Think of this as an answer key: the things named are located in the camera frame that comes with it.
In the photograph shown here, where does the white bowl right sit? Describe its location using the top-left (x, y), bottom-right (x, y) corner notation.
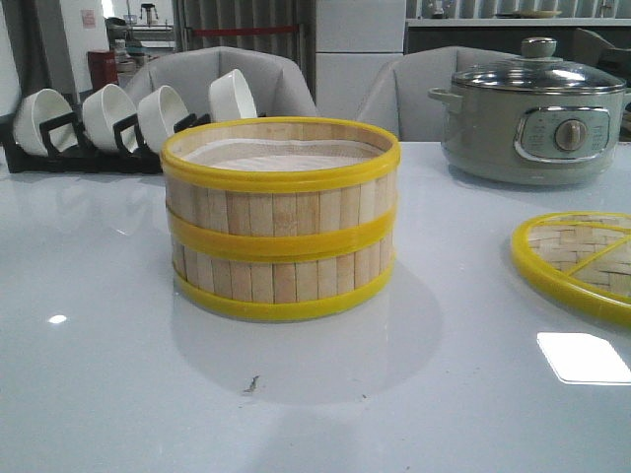
top-left (208, 69), bottom-right (257, 122)

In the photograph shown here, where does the white cabinet background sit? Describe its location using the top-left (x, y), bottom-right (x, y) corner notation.
top-left (315, 1), bottom-right (406, 118)

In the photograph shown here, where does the grey armchair right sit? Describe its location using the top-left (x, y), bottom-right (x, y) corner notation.
top-left (356, 46), bottom-right (512, 142)

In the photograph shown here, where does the black dish rack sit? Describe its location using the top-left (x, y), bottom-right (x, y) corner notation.
top-left (0, 112), bottom-right (267, 174)

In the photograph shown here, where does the white bowl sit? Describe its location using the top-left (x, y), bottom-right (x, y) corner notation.
top-left (13, 89), bottom-right (72, 157)
top-left (82, 84), bottom-right (137, 153)
top-left (208, 69), bottom-right (257, 122)
top-left (137, 85), bottom-right (189, 154)

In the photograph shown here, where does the white bowl far left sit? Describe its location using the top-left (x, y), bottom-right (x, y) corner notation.
top-left (13, 89), bottom-right (72, 157)

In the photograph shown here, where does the red cylinder bin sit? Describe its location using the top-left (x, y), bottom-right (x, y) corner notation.
top-left (87, 49), bottom-right (118, 92)

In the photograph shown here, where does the woven bamboo steamer lid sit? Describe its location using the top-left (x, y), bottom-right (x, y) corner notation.
top-left (511, 211), bottom-right (630, 327)

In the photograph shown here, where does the grey-green electric cooking pot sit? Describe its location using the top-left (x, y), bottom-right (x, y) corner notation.
top-left (428, 85), bottom-right (630, 185)

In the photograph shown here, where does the grey armchair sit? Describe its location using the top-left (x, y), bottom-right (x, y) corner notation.
top-left (356, 46), bottom-right (512, 142)
top-left (124, 46), bottom-right (318, 116)

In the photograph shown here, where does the white steamer liner cloth left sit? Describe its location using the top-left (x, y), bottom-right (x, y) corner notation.
top-left (183, 138), bottom-right (382, 171)

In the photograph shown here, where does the grey armchair left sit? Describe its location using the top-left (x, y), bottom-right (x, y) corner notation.
top-left (124, 46), bottom-right (318, 116)

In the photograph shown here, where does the bamboo steamer drawer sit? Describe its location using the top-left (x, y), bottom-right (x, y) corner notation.
top-left (172, 233), bottom-right (394, 322)
top-left (161, 117), bottom-right (400, 262)

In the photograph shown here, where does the glass pot lid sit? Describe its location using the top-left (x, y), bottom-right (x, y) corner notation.
top-left (452, 36), bottom-right (626, 95)

